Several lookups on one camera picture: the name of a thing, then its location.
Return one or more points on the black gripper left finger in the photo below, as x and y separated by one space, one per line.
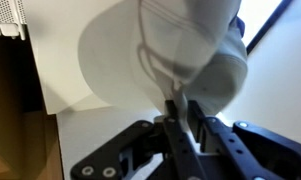
180 146

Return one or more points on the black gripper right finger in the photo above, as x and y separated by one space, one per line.
230 150

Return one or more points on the white cap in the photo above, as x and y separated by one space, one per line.
150 60

